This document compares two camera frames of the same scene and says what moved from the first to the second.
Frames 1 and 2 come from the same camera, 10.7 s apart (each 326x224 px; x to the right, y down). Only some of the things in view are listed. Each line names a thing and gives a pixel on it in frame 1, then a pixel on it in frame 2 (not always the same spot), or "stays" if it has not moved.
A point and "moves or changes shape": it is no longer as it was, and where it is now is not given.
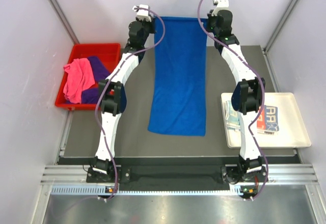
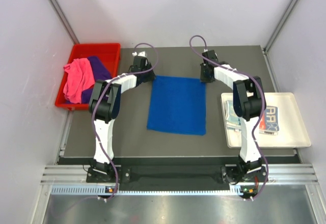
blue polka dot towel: [232, 116] stays
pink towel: [79, 78] stays
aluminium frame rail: [278, 174] stays
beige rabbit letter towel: [267, 120] stays
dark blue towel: [178, 98] moves or changes shape
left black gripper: [150, 24] to [152, 76]
